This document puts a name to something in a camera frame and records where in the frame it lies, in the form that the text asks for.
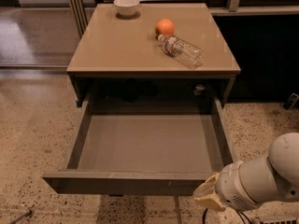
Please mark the grey power strip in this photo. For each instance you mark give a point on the grey power strip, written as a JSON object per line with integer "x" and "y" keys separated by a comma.
{"x": 275, "y": 220}

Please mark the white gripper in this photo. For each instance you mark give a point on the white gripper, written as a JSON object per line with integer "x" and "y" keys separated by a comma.
{"x": 231, "y": 186}

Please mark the white ceramic bowl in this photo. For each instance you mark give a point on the white ceramic bowl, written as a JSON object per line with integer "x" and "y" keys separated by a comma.
{"x": 126, "y": 8}

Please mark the small dark floor object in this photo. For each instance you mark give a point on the small dark floor object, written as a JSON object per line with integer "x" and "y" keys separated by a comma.
{"x": 291, "y": 102}

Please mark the orange fruit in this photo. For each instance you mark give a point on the orange fruit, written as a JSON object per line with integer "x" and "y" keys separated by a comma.
{"x": 164, "y": 27}

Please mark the tan top drawer cabinet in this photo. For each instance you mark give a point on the tan top drawer cabinet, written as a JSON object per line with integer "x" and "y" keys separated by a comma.
{"x": 113, "y": 47}

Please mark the metal frame post left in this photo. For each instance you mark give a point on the metal frame post left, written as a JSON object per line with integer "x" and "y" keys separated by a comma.
{"x": 79, "y": 15}

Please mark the clear plastic water bottle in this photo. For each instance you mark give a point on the clear plastic water bottle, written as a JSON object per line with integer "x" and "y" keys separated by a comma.
{"x": 181, "y": 50}

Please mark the metal rod on floor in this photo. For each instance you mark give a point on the metal rod on floor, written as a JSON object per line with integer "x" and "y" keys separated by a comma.
{"x": 26, "y": 214}

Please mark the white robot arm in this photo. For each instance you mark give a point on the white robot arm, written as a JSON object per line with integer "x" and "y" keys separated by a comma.
{"x": 279, "y": 177}

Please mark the grey top drawer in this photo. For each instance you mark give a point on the grey top drawer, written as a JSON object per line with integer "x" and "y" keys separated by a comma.
{"x": 152, "y": 147}

